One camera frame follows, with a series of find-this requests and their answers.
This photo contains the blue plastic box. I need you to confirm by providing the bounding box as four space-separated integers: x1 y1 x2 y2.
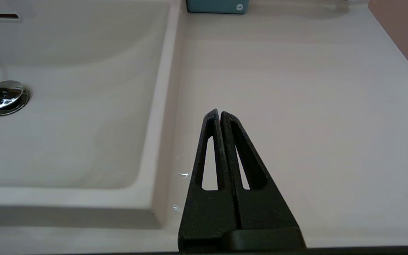
185 0 250 15

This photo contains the white sink basin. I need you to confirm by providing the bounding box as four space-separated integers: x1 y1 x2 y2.
0 0 182 231

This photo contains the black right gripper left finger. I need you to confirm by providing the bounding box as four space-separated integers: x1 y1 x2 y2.
178 108 240 252

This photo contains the chrome drain stopper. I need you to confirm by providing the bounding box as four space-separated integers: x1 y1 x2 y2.
0 80 31 117

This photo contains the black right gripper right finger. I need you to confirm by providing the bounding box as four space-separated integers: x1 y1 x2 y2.
220 110 306 249

